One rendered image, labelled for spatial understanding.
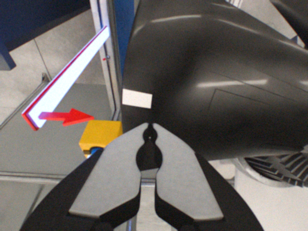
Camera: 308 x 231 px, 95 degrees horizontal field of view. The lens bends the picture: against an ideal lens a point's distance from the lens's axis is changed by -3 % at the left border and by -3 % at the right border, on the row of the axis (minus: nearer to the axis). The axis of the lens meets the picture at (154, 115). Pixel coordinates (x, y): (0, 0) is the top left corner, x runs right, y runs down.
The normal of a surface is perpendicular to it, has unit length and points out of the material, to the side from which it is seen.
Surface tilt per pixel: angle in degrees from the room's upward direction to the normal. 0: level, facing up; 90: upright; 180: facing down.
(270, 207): 50
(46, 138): 90
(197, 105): 16
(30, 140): 90
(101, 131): 90
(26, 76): 0
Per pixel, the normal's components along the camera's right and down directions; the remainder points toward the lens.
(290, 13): -0.70, 0.26
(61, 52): -0.01, 0.70
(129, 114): -0.12, 0.44
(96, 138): 0.06, -0.71
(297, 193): 0.04, -0.09
